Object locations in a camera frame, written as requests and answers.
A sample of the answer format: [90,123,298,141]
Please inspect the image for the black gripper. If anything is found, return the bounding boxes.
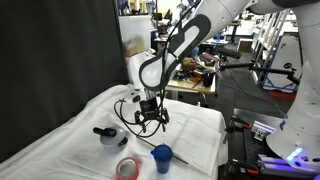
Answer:
[133,97,170,134]

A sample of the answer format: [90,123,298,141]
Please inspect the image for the blue plastic cup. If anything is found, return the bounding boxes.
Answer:
[150,143,174,175]

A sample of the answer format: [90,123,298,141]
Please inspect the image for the open book white pages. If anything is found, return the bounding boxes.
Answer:
[135,108,223,178]

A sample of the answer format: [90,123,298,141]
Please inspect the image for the red tape roll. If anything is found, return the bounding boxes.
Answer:
[114,156,143,180]

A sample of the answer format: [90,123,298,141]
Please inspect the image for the cluttered wooden desk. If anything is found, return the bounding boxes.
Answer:
[164,56,218,101]

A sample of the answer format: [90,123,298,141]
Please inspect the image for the black mug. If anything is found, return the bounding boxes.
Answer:
[202,71,215,88]

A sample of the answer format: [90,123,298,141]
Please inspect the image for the black orange bar clamp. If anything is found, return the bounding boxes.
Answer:
[226,157,261,176]
[222,115,253,145]

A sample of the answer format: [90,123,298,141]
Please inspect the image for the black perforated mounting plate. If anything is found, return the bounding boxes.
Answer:
[217,107,320,180]

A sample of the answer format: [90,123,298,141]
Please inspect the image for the white table cloth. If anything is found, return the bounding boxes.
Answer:
[0,82,230,180]

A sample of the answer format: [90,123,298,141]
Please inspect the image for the translucent storage bin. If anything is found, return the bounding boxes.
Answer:
[117,14,153,58]

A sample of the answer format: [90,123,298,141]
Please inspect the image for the black curtain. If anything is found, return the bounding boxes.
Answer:
[0,0,130,165]

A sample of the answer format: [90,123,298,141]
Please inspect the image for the brown cardboard box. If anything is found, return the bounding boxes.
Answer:
[236,37,255,53]

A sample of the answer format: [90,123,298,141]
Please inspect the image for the white shelving rack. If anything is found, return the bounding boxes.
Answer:
[252,0,301,61]

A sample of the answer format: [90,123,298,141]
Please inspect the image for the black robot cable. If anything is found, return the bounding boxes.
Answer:
[113,0,201,139]

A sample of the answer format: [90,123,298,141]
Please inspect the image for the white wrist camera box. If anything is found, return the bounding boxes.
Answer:
[121,92,143,105]

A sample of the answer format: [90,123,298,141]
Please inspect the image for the black cylinder handle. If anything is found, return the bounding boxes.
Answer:
[214,46,243,61]

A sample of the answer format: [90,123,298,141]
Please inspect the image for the aluminium extrusion rail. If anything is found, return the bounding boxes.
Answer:
[257,153,320,176]
[250,120,278,142]

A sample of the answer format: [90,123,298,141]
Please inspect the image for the whiteboard with blue frame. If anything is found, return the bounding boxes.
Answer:
[262,32,306,93]

